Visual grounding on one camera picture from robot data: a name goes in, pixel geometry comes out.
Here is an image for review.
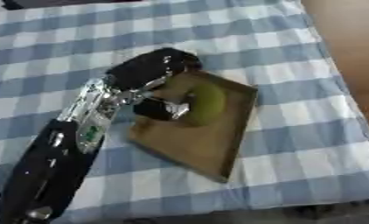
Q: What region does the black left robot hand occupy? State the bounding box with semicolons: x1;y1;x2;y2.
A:
105;47;205;122

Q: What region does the green round toy fruit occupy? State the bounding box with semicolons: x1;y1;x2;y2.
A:
179;83;227;128

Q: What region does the tan cardboard box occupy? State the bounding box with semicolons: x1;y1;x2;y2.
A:
126;69;260;184

